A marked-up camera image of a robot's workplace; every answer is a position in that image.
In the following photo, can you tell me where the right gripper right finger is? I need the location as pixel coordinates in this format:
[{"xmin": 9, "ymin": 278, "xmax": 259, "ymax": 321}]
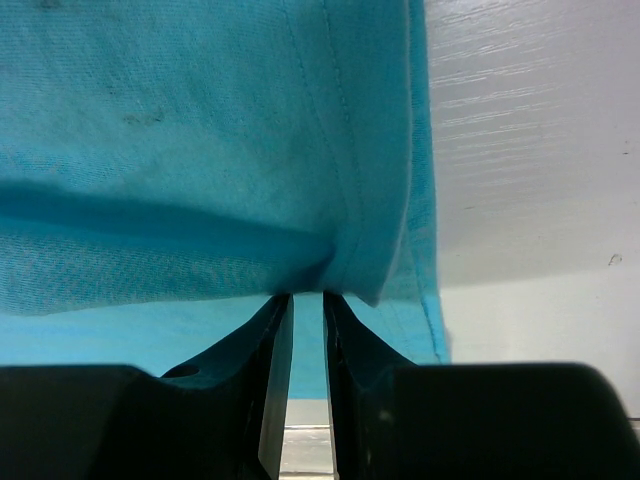
[{"xmin": 323, "ymin": 293, "xmax": 639, "ymax": 479}]

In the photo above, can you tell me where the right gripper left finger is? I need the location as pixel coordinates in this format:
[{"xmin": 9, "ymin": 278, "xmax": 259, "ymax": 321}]
[{"xmin": 1, "ymin": 295, "xmax": 293, "ymax": 479}]

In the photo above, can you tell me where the turquoise t shirt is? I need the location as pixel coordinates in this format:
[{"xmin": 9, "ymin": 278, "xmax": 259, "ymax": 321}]
[{"xmin": 1, "ymin": 1, "xmax": 450, "ymax": 399}]

